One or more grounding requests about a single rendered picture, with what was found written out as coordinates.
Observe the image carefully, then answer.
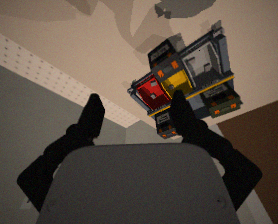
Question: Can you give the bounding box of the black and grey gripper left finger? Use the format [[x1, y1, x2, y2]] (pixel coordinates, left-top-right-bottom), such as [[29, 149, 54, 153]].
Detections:
[[17, 93, 105, 213]]

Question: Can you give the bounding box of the red open bin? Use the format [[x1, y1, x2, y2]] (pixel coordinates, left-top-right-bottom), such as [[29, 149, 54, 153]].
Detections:
[[137, 74, 171, 110]]

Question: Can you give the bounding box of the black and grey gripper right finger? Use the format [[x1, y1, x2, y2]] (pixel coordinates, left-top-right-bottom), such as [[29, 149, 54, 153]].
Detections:
[[170, 90, 262, 211]]

